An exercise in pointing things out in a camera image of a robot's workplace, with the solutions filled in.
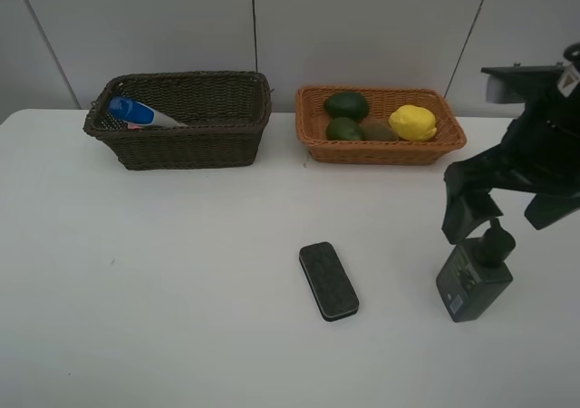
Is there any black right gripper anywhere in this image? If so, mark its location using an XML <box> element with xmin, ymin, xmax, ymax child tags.
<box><xmin>441</xmin><ymin>58</ymin><xmax>580</xmax><ymax>245</ymax></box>

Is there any dark green pump bottle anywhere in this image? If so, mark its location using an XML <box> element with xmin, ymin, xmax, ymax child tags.
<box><xmin>436</xmin><ymin>219</ymin><xmax>516</xmax><ymax>323</ymax></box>

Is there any yellow lemon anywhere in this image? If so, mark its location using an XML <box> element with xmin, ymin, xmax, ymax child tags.
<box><xmin>389</xmin><ymin>104</ymin><xmax>437</xmax><ymax>142</ymax></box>

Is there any brown kiwi fruit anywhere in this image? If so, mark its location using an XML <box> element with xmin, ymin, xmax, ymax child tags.
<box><xmin>361</xmin><ymin>121</ymin><xmax>399</xmax><ymax>141</ymax></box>

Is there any green lime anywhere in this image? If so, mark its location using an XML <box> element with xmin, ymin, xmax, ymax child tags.
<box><xmin>325</xmin><ymin>117</ymin><xmax>364</xmax><ymax>141</ymax></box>

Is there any halved avocado with pit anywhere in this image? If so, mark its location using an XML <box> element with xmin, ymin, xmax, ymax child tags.
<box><xmin>324</xmin><ymin>91</ymin><xmax>370</xmax><ymax>122</ymax></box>

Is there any pink bottle with white cap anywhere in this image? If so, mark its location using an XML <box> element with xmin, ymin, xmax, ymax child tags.
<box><xmin>127</xmin><ymin>123</ymin><xmax>144</xmax><ymax>131</ymax></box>

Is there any white bottle with blue cap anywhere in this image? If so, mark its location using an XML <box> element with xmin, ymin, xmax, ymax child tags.
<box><xmin>108</xmin><ymin>97</ymin><xmax>187</xmax><ymax>128</ymax></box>

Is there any orange wicker basket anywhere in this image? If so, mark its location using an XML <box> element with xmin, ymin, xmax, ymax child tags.
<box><xmin>295</xmin><ymin>85</ymin><xmax>467</xmax><ymax>165</ymax></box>

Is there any dark brown wicker basket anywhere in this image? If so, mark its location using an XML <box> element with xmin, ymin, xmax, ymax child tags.
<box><xmin>83</xmin><ymin>70</ymin><xmax>275</xmax><ymax>171</ymax></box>

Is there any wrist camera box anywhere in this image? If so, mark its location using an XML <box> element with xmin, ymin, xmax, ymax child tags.
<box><xmin>481</xmin><ymin>63</ymin><xmax>565</xmax><ymax>104</ymax></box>

